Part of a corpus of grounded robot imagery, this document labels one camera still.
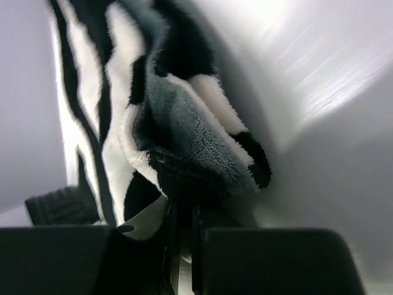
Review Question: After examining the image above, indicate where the black white zebra fleece blanket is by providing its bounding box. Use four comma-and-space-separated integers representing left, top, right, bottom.
49, 1, 271, 226

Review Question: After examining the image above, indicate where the black ribbed hard suitcase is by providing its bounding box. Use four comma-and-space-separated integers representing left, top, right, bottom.
25, 186, 99, 226

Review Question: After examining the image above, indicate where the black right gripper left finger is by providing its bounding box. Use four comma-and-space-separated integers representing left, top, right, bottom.
1, 226, 174, 294

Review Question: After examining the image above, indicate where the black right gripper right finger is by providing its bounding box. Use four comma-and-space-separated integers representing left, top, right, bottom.
192, 227, 365, 295

